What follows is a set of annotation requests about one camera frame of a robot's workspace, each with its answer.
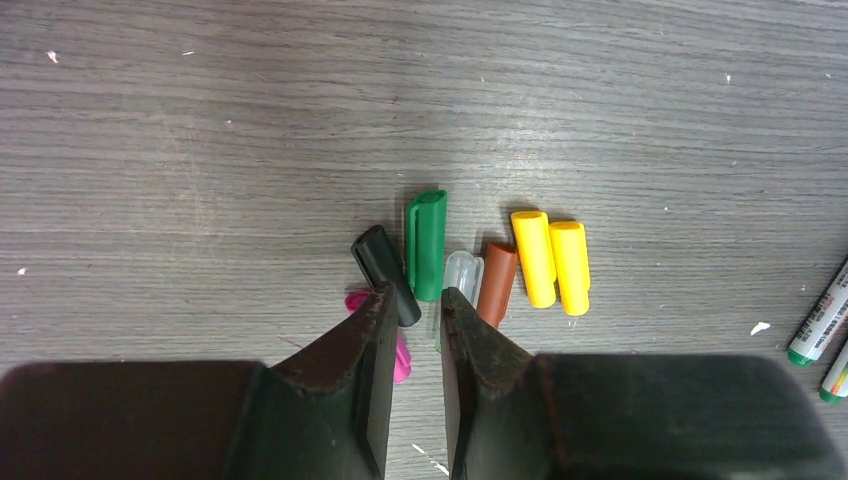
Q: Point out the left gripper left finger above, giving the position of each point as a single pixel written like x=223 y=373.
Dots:
x=322 y=413

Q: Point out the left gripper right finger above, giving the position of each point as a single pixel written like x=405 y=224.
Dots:
x=510 y=414

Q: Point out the magenta pen cap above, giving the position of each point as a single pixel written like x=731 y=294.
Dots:
x=403 y=358

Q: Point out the red-brown pen cap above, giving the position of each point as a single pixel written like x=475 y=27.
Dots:
x=500 y=264

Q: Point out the black pen cap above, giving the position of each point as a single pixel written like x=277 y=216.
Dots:
x=379 y=262

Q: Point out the yellow pen cap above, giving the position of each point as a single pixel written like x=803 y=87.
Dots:
x=570 y=252

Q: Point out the orange pen cap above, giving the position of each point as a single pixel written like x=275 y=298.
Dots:
x=531 y=231

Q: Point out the dark green pen cap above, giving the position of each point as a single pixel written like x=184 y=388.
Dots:
x=425 y=225

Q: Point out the green-end marker pen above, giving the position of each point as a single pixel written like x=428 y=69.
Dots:
x=820 y=326

